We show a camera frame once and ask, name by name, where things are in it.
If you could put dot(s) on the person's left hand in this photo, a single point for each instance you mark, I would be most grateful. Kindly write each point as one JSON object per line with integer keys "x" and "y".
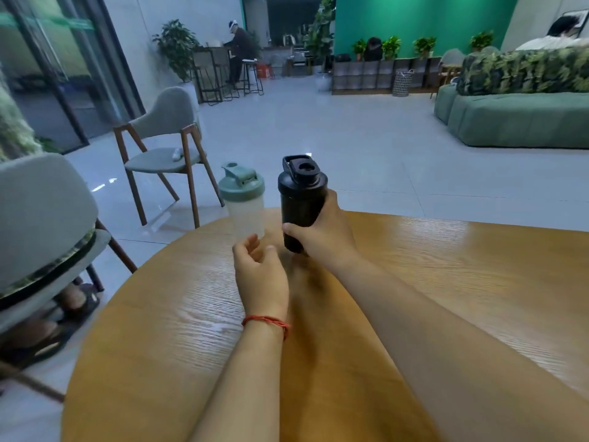
{"x": 262, "y": 290}

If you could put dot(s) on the person's right hand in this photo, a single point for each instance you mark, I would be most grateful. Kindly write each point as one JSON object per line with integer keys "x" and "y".
{"x": 333, "y": 239}

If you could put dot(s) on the black shaker bottle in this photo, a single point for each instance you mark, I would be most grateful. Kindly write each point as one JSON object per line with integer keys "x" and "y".
{"x": 299, "y": 211}

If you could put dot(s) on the black bottle lid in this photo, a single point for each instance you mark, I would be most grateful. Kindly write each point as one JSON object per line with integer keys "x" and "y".
{"x": 301, "y": 181}

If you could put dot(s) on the person's left forearm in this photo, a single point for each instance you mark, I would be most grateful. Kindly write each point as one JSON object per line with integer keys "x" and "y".
{"x": 244, "y": 391}

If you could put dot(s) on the person's right forearm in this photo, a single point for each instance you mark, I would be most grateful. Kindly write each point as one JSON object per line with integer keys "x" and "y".
{"x": 437, "y": 345}

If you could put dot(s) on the small white item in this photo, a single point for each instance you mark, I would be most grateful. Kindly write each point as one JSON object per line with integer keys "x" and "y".
{"x": 177, "y": 155}

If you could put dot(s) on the low dark wooden shelf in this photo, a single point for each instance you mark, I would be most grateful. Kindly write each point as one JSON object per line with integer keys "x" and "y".
{"x": 363, "y": 75}

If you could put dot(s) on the patterned laundry basket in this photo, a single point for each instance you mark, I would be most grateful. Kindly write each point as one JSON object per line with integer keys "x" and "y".
{"x": 402, "y": 85}

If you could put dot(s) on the red crate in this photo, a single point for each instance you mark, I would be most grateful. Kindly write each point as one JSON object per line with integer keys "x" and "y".
{"x": 265, "y": 71}

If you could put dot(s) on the small potted plant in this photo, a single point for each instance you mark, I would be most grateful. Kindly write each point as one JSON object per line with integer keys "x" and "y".
{"x": 359, "y": 48}
{"x": 391, "y": 45}
{"x": 481, "y": 39}
{"x": 424, "y": 45}

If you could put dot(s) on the black backpack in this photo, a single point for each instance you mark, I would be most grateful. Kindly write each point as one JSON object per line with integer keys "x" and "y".
{"x": 373, "y": 49}

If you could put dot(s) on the white seat bar stool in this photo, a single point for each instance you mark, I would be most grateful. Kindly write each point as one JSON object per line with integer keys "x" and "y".
{"x": 250, "y": 61}

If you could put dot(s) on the tall leafy plant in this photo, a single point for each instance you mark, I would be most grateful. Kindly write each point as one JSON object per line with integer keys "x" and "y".
{"x": 322, "y": 32}

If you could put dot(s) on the leaf print seat cushion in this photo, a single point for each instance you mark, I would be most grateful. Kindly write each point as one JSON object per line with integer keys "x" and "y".
{"x": 55, "y": 266}

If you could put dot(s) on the black bar chair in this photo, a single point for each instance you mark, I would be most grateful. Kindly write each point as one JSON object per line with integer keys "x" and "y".
{"x": 204, "y": 64}

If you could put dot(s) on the green sofa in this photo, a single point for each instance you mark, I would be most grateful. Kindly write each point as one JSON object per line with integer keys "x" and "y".
{"x": 520, "y": 119}

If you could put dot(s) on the black bar table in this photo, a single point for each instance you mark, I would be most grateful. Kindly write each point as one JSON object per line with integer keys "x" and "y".
{"x": 211, "y": 48}

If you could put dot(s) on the large plant white pot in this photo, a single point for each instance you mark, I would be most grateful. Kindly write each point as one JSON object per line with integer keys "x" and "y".
{"x": 177, "y": 45}

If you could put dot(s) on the leaf print sofa backrest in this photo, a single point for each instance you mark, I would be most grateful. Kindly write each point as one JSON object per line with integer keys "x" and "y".
{"x": 520, "y": 71}

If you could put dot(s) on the pale green leafy plant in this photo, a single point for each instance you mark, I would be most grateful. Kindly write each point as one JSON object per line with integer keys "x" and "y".
{"x": 16, "y": 124}

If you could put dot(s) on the framed picture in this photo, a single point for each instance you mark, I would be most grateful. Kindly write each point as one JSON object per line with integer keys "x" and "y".
{"x": 580, "y": 16}

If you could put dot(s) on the grey chair wooden frame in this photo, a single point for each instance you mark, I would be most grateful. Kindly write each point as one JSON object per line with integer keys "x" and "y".
{"x": 41, "y": 207}
{"x": 170, "y": 110}

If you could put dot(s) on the glass door black frame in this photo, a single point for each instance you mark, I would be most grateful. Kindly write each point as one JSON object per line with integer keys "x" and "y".
{"x": 46, "y": 87}

